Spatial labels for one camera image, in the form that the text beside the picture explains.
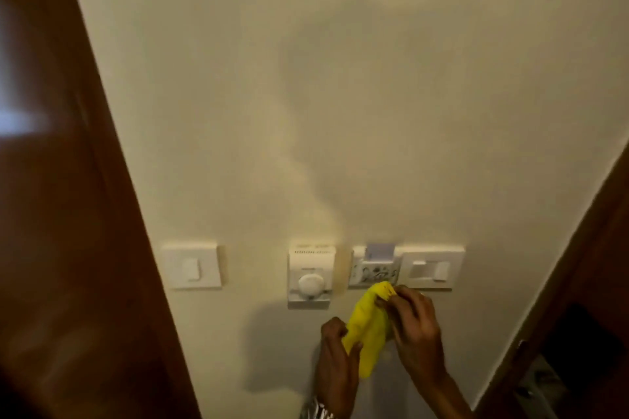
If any white thermostat with round dial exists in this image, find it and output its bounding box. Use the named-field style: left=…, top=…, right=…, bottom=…
left=287, top=245, right=337, bottom=309

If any yellow cleaning cloth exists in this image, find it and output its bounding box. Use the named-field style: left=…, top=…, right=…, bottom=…
left=342, top=281, right=397, bottom=379

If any person's left hand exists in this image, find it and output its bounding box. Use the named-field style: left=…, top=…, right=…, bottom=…
left=314, top=317, right=364, bottom=419

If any white double switch plate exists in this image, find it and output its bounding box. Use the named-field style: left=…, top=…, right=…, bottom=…
left=396, top=245, right=466, bottom=291

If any pale key card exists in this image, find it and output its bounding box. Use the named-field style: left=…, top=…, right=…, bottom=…
left=366, top=243, right=396, bottom=263

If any white single light switch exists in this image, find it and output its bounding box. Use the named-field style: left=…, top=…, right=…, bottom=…
left=161, top=243, right=223, bottom=291

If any person's right forearm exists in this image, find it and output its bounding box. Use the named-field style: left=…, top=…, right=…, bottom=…
left=417, top=372, right=476, bottom=419

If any brown wooden door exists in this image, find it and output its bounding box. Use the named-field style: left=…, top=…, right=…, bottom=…
left=0, top=0, right=202, bottom=419

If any white key card holder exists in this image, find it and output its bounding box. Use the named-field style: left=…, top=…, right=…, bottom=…
left=348, top=245, right=401, bottom=288

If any brown wooden door frame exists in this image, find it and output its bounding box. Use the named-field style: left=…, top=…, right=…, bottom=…
left=474, top=141, right=629, bottom=419

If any person's right hand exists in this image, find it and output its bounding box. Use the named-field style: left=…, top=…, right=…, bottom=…
left=375, top=285, right=448, bottom=391

